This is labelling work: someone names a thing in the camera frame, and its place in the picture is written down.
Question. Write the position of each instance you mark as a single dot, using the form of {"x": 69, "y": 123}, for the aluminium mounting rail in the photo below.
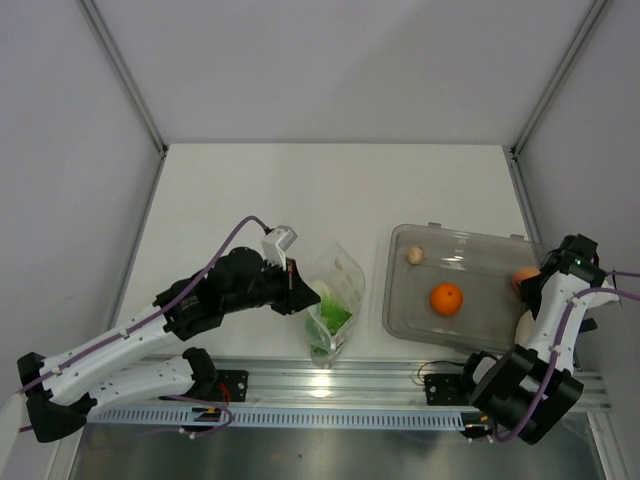
{"x": 348, "y": 384}

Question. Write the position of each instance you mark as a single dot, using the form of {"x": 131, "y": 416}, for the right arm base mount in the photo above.
{"x": 448, "y": 389}

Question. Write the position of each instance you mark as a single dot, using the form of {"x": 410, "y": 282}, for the peach fruit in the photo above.
{"x": 523, "y": 274}

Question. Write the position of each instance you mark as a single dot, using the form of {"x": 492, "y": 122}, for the green lettuce leaf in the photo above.
{"x": 325, "y": 325}

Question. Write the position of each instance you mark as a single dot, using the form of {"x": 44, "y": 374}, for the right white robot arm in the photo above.
{"x": 527, "y": 390}

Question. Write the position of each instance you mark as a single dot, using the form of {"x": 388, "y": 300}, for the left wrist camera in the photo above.
{"x": 275, "y": 244}

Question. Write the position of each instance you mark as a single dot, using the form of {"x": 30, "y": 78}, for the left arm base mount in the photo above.
{"x": 231, "y": 386}

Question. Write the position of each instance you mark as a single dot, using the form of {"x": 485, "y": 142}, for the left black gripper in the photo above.
{"x": 301, "y": 295}

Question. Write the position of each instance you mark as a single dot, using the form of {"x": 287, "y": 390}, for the orange fruit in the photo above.
{"x": 446, "y": 299}

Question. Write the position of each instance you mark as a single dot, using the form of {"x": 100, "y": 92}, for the right aluminium frame post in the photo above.
{"x": 578, "y": 42}

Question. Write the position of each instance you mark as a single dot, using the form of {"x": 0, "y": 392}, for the left aluminium frame post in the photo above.
{"x": 116, "y": 61}

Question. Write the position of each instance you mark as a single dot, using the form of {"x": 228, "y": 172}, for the clear plastic food container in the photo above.
{"x": 480, "y": 265}

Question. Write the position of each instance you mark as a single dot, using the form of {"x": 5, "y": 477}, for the small beige mushroom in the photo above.
{"x": 415, "y": 255}

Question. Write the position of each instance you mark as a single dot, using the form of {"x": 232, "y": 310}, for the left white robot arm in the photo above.
{"x": 64, "y": 391}

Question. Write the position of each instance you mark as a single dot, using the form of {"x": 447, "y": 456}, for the aluminium frame post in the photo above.
{"x": 116, "y": 61}
{"x": 578, "y": 42}

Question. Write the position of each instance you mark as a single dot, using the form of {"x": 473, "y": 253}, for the white slotted cable duct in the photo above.
{"x": 245, "y": 416}

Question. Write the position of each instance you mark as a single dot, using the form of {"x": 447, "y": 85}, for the clear zip top bag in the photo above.
{"x": 341, "y": 285}

